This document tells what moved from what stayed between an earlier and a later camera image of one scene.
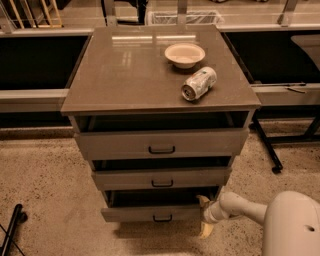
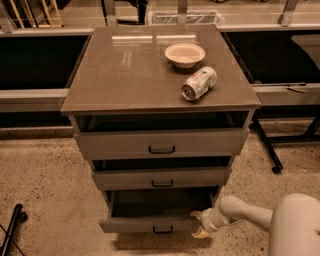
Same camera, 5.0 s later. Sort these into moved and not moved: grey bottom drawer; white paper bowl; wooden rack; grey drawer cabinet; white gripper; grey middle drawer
Moved: grey bottom drawer; white gripper
Not moved: wooden rack; grey drawer cabinet; grey middle drawer; white paper bowl
